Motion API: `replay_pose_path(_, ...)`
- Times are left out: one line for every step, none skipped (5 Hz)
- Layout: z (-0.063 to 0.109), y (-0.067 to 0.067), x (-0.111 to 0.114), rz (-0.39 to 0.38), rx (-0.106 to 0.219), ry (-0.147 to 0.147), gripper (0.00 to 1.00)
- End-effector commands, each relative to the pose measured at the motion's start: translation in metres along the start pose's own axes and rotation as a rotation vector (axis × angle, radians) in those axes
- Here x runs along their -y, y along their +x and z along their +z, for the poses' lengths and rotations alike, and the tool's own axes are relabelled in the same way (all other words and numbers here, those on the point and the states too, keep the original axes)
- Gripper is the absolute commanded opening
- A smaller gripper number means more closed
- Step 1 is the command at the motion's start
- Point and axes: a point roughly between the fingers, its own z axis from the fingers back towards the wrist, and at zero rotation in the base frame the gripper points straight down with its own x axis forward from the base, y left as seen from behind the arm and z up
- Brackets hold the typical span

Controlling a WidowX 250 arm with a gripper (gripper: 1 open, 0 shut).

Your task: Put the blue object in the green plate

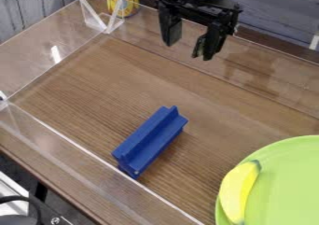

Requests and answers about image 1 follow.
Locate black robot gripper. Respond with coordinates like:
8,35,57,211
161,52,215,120
157,0,243,61

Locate blue plastic block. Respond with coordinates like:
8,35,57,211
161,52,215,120
112,105,188,179

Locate yellow object on plate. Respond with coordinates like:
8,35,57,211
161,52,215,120
219,160,261,225

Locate green plate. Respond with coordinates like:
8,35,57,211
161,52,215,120
215,134,319,225

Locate yellow printed can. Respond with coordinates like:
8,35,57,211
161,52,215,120
103,0,140,19

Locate black device bottom left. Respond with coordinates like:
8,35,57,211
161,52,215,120
28,197,99,225

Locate clear acrylic enclosure walls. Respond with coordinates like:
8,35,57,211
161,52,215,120
0,0,319,225

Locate black cable bottom left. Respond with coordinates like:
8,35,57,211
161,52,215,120
0,195,44,225

